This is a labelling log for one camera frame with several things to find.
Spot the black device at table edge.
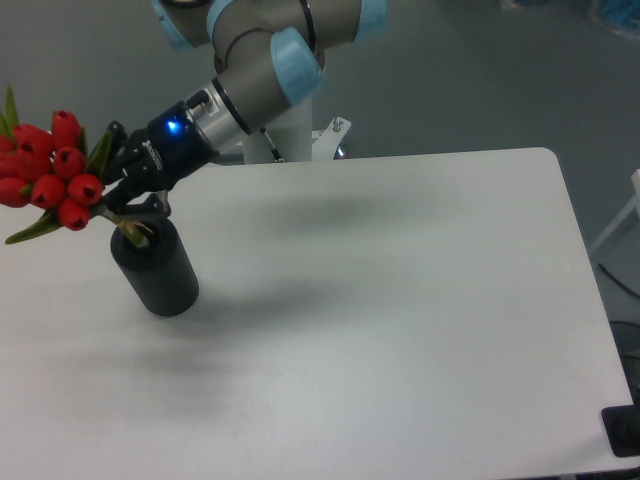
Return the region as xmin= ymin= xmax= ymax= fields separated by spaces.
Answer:
xmin=601 ymin=405 xmax=639 ymax=458

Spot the black ribbed cylindrical vase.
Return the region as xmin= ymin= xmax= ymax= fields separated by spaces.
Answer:
xmin=110 ymin=219 xmax=199 ymax=317

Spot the black cable on pedestal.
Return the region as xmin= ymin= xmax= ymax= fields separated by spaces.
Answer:
xmin=258 ymin=127 xmax=286 ymax=164

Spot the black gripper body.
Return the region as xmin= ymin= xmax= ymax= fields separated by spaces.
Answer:
xmin=117 ymin=101 xmax=218 ymax=193

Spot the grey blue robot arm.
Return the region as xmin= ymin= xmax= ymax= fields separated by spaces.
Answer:
xmin=93 ymin=1 xmax=388 ymax=219

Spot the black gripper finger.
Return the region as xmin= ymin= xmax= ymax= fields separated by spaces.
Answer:
xmin=101 ymin=121 xmax=129 ymax=183
xmin=103 ymin=184 xmax=172 ymax=220

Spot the black cable on floor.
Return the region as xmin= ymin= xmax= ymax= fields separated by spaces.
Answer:
xmin=598 ymin=263 xmax=640 ymax=295

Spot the white frame at right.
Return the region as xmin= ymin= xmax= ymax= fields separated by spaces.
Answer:
xmin=588 ymin=170 xmax=639 ymax=261

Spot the red tulip bouquet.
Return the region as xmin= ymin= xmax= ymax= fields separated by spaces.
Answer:
xmin=1 ymin=86 xmax=149 ymax=249

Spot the white metal base bracket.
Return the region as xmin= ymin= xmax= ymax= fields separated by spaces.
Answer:
xmin=214 ymin=116 xmax=352 ymax=166

